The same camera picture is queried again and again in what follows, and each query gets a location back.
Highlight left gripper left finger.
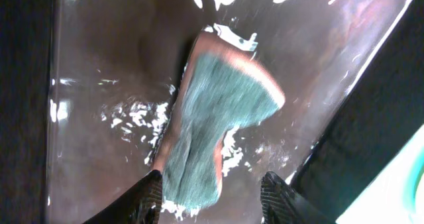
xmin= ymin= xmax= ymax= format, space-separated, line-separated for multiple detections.
xmin=83 ymin=170 xmax=162 ymax=224

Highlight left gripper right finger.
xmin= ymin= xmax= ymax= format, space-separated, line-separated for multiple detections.
xmin=260 ymin=171 xmax=335 ymax=224

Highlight teal plastic tray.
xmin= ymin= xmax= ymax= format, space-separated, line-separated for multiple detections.
xmin=336 ymin=127 xmax=423 ymax=224

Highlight black plastic tray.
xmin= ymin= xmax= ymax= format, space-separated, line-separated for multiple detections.
xmin=1 ymin=0 xmax=423 ymax=223

